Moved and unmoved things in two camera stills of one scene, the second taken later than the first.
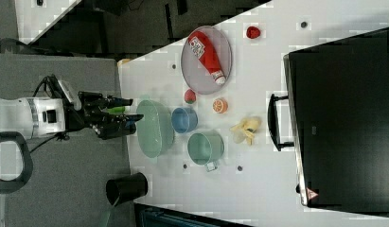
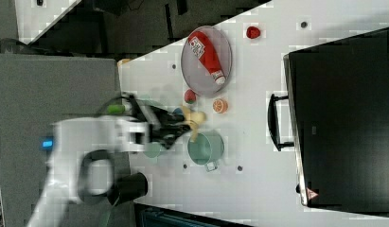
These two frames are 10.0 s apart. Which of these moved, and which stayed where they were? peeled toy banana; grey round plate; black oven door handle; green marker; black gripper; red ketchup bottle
Moved: black gripper; peeled toy banana
Stayed: grey round plate; red ketchup bottle; black oven door handle; green marker
